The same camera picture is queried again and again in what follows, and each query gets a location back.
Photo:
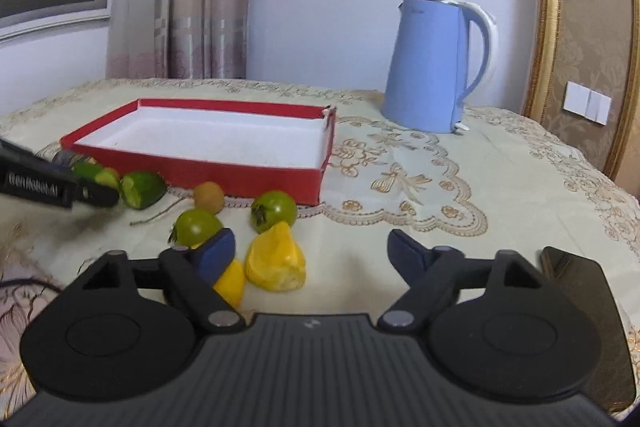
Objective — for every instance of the brown longan with stem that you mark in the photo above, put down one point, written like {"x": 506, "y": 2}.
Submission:
{"x": 207, "y": 196}

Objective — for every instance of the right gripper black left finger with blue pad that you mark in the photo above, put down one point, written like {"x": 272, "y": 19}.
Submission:
{"x": 191, "y": 275}

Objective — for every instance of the light blue electric kettle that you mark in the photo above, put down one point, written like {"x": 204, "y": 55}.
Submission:
{"x": 429, "y": 79}

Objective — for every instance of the black phone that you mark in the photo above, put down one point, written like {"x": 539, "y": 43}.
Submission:
{"x": 583, "y": 281}

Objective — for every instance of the cream embroidered tablecloth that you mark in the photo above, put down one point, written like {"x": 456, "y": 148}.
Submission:
{"x": 505, "y": 184}

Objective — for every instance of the small green cucumber piece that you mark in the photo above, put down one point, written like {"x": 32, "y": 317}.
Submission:
{"x": 97, "y": 173}

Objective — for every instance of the red shallow cardboard box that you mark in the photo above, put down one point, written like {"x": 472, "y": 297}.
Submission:
{"x": 247, "y": 148}

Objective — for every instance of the white wall switch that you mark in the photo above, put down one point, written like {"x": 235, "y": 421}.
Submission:
{"x": 586, "y": 103}

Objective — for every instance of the large green cucumber piece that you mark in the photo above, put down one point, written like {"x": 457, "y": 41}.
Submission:
{"x": 141, "y": 190}

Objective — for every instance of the green tomato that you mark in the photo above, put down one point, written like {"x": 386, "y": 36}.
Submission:
{"x": 271, "y": 208}
{"x": 194, "y": 227}

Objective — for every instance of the large yellow fruit piece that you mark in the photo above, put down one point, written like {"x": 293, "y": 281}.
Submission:
{"x": 274, "y": 261}

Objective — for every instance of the small yellow fruit piece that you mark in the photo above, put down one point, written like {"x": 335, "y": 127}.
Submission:
{"x": 231, "y": 284}

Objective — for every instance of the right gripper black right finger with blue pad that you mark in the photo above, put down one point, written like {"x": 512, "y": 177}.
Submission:
{"x": 435, "y": 277}

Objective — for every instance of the gold ornate frame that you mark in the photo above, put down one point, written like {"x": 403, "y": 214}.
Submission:
{"x": 594, "y": 43}

